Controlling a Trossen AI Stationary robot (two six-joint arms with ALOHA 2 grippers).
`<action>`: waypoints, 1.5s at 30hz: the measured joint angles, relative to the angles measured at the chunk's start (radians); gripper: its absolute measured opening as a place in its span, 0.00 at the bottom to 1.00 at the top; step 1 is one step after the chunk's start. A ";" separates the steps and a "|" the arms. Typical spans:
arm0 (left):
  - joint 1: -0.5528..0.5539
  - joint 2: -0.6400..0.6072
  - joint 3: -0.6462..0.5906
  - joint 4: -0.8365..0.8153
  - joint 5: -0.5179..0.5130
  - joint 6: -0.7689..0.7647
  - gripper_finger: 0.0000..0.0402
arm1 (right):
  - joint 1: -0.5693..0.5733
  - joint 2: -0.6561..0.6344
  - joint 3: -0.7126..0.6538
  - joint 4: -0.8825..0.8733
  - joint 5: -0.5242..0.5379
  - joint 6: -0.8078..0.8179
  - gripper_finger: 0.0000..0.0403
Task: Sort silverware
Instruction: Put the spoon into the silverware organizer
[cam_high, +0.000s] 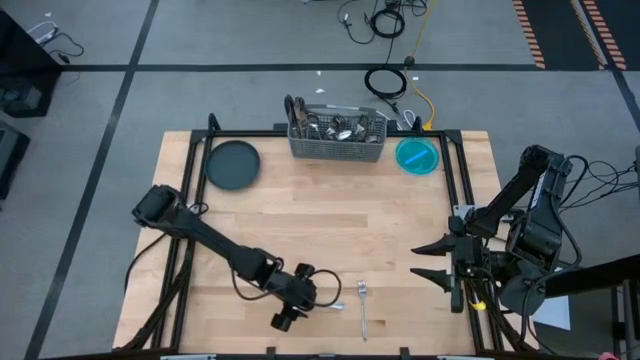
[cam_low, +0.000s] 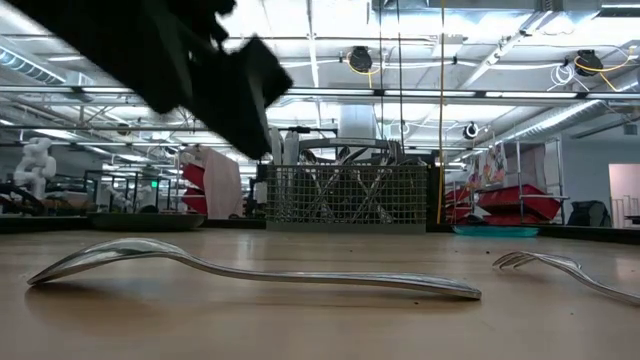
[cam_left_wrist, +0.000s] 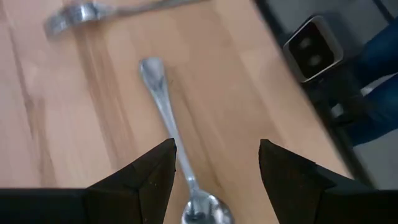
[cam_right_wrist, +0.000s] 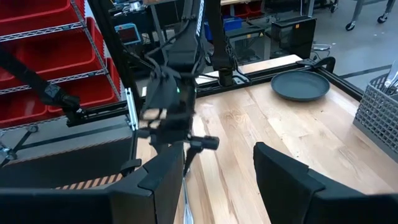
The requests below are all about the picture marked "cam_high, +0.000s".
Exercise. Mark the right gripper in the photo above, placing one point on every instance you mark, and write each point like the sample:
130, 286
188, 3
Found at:
467, 250

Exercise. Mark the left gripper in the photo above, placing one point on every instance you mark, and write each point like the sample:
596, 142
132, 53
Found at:
295, 292

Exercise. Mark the silver knife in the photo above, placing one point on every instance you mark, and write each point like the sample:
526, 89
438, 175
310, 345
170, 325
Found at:
289, 112
300, 115

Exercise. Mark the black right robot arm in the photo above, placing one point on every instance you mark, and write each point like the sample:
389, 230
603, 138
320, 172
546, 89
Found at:
535, 225

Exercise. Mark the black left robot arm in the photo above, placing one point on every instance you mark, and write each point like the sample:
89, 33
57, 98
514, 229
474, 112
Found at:
215, 242

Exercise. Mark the teal translucent plate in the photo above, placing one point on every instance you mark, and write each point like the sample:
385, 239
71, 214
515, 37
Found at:
417, 156

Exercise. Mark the white paper sheet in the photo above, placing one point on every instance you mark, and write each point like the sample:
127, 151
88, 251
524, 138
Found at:
555, 315

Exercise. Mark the dark grey plate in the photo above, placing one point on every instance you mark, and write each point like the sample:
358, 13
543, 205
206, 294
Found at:
232, 165

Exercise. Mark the grey plastic cutlery basket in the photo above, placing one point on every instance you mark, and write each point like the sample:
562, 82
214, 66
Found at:
340, 150

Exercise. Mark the black workbench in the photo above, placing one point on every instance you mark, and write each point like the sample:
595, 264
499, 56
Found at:
600, 272

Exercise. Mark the black desk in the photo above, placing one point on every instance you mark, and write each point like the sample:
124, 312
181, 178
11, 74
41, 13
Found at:
25, 75

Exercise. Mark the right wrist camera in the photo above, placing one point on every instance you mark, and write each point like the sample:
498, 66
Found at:
456, 225

